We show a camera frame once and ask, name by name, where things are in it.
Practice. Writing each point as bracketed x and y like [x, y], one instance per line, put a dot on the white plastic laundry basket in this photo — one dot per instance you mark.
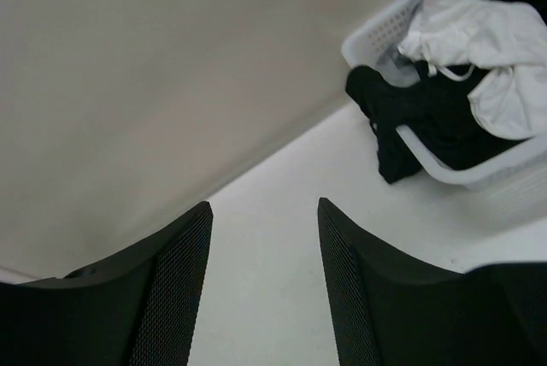
[376, 37]

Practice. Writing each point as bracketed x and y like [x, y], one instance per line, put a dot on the white tank top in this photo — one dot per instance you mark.
[506, 40]

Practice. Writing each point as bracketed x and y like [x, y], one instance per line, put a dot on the black garments in basket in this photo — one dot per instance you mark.
[448, 127]

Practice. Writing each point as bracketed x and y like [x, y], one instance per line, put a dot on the black tank top hanging out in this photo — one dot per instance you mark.
[385, 106]

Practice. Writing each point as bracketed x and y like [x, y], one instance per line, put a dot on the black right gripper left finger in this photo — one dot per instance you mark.
[136, 307]

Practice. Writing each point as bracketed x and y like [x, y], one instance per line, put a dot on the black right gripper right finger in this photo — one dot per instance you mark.
[389, 308]

